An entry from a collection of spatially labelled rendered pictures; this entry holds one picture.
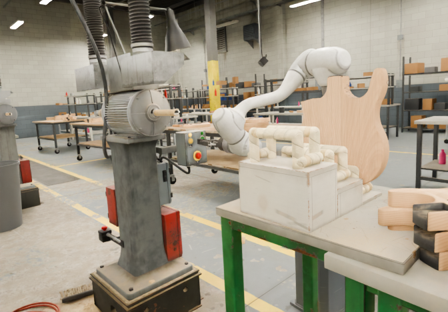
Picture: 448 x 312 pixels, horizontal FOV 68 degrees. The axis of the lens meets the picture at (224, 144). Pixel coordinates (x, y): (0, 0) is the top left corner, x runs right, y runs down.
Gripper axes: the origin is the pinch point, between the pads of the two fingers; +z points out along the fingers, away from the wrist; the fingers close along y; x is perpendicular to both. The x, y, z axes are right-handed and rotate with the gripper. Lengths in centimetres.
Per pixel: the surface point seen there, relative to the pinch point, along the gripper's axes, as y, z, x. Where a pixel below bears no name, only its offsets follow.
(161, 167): -7.8, 31.3, -16.8
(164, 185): -6.8, 31.3, -28.4
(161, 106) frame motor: -17.4, 12.5, 20.8
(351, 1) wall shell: 1074, 434, 350
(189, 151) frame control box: -1.3, 11.1, -6.4
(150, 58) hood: -38, -14, 42
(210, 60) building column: 661, 739, 160
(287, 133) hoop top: -41, -88, 13
